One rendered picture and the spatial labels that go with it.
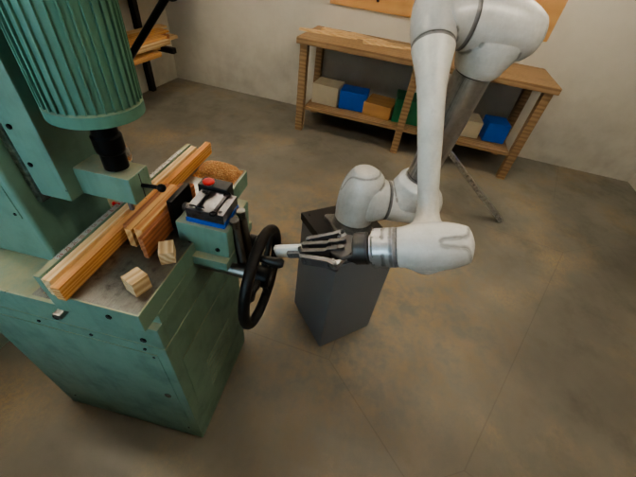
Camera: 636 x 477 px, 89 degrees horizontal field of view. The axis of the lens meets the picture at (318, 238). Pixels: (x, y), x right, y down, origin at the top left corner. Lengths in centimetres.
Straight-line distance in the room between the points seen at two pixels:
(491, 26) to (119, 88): 79
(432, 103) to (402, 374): 129
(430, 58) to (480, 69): 19
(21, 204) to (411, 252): 86
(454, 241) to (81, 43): 72
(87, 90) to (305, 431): 136
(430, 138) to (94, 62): 67
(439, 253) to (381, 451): 108
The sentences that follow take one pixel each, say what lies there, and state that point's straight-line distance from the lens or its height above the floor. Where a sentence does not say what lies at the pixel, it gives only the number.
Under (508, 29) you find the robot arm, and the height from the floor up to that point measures 139.
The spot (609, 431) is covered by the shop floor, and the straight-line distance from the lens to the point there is 218.
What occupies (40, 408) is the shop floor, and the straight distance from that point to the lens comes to 185.
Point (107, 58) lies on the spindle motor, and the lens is 72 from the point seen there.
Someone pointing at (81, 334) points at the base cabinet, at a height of 67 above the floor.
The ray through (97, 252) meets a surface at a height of 94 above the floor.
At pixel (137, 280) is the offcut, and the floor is 94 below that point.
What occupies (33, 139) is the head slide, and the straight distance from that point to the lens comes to 87.
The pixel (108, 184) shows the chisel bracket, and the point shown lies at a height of 105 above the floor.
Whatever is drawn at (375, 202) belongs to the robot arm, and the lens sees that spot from 120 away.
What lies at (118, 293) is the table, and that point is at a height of 90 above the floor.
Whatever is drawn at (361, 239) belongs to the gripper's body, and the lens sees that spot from 71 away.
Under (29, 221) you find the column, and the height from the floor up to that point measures 94.
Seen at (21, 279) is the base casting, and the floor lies 80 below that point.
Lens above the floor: 150
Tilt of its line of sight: 43 degrees down
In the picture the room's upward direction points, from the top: 8 degrees clockwise
